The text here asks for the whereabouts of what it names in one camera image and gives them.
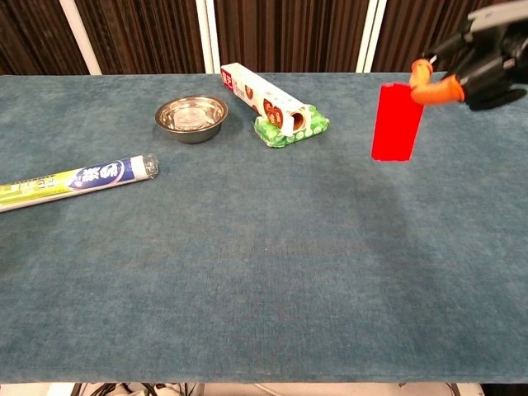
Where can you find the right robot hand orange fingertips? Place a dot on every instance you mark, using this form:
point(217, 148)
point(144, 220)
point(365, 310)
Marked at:
point(482, 74)

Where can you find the green wet wipes pack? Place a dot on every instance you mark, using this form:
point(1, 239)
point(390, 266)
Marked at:
point(305, 128)

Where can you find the white cling film box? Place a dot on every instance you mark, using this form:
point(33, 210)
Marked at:
point(264, 99)

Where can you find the blue-green table cloth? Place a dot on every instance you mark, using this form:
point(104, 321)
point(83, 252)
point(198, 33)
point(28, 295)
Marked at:
point(247, 247)

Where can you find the stainless steel bowl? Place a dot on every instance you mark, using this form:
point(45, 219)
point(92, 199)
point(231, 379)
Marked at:
point(191, 118)

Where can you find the white screen frame post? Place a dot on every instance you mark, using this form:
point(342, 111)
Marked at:
point(80, 37)
point(209, 36)
point(371, 36)

